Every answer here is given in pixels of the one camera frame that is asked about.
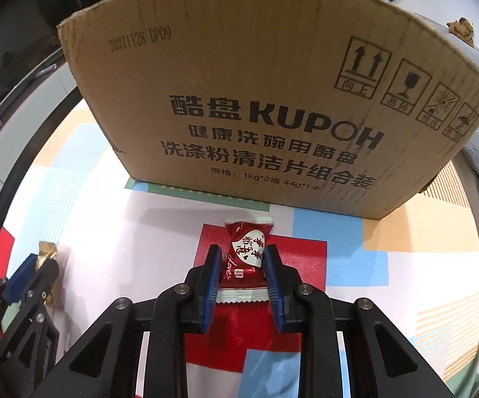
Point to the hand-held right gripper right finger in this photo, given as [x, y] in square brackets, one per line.
[276, 290]

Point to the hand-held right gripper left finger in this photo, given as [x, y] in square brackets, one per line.
[210, 290]

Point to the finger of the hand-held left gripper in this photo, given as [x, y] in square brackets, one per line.
[19, 277]
[40, 286]

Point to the gold snack packet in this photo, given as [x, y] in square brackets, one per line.
[49, 251]

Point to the red white snack packet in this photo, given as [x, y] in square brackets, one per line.
[245, 248]

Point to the brown cardboard box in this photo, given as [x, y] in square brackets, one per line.
[264, 91]

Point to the colourful patchwork table mat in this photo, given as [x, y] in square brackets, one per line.
[347, 236]

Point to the grey television cabinet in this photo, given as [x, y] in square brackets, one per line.
[36, 107]

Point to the black television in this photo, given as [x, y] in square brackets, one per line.
[24, 41]

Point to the brown plush toy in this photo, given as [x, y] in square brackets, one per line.
[460, 31]

